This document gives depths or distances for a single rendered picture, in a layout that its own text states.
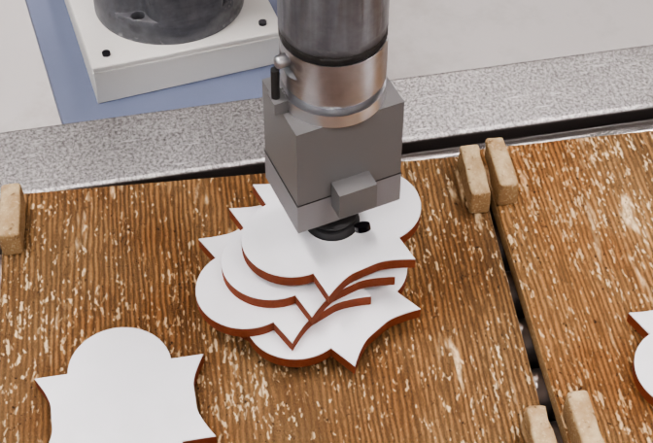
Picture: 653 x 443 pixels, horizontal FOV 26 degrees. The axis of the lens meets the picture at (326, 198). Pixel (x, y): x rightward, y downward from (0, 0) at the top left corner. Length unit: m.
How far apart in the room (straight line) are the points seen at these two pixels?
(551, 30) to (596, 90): 1.47
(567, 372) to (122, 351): 0.34
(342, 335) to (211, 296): 0.11
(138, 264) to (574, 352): 0.36
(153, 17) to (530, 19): 1.55
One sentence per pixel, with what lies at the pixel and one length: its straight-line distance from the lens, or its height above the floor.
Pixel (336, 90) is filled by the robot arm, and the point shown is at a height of 1.18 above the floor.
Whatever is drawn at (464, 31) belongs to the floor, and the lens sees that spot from 2.80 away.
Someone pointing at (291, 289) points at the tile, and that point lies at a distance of 1.09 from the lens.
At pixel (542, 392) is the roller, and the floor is 0.92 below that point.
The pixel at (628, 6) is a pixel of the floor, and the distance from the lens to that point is 2.91.
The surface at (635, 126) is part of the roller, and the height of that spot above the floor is 0.92.
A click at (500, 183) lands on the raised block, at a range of 1.20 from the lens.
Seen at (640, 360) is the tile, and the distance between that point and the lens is 1.11.
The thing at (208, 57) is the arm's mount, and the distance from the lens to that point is 1.40.
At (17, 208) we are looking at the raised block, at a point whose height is 0.96.
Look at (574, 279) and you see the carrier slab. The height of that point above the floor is 0.94.
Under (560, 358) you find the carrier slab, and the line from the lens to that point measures 1.12.
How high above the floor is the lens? 1.83
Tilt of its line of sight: 48 degrees down
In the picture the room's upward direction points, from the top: straight up
